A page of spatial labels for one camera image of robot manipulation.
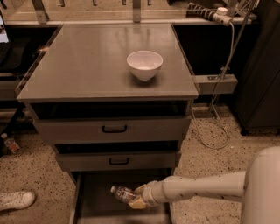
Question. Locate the laptop screen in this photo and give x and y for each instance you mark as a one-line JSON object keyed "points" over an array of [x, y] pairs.
{"points": [[3, 33]]}

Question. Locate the grey top drawer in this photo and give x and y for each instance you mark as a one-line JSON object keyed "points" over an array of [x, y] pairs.
{"points": [[111, 122]]}

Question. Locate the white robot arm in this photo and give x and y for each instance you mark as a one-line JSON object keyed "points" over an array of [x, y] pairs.
{"points": [[257, 188]]}

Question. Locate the grey drawer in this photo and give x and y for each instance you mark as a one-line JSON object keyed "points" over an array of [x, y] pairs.
{"points": [[111, 122], [95, 204], [118, 156]]}

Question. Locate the grey bottom drawer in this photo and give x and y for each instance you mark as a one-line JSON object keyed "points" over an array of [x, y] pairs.
{"points": [[95, 204]]}

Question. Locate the dark cabinet at right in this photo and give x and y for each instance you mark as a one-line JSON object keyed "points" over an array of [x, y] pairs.
{"points": [[257, 96]]}

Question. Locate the grey metal rail bracket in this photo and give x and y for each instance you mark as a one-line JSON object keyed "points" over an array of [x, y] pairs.
{"points": [[212, 84]]}

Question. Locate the white ceramic bowl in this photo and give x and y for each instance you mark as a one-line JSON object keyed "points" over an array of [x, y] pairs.
{"points": [[144, 65]]}

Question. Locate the clear plastic water bottle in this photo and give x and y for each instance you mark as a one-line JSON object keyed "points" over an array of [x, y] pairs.
{"points": [[122, 193]]}

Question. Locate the white sneaker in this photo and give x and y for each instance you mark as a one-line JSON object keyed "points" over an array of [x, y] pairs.
{"points": [[16, 200]]}

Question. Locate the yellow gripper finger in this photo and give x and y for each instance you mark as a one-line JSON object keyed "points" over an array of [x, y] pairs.
{"points": [[138, 203], [140, 189]]}

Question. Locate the white power strip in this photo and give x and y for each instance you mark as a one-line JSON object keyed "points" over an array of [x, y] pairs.
{"points": [[220, 15]]}

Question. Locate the grey drawer cabinet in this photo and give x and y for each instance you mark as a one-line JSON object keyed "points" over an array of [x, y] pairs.
{"points": [[88, 63]]}

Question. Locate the small bottle on floor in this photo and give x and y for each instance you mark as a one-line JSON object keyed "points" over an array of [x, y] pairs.
{"points": [[10, 143]]}

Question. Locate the grey middle drawer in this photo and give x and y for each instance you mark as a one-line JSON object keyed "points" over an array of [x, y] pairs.
{"points": [[118, 156]]}

